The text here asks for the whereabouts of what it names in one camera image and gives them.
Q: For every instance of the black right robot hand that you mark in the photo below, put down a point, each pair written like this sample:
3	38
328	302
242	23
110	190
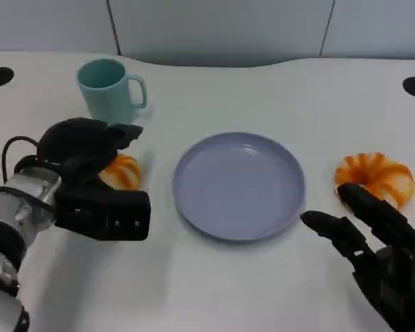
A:
401	276

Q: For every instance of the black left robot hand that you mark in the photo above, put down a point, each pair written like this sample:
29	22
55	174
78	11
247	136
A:
76	141

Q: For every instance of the orange white toy bread roll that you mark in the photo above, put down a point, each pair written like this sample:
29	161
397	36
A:
394	173
124	173

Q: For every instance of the pale green mug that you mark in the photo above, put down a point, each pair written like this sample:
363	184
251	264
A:
107	97

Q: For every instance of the lilac plate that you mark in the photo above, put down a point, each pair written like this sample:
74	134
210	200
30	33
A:
238	186

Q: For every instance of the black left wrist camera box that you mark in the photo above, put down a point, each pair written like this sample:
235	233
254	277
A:
103	211

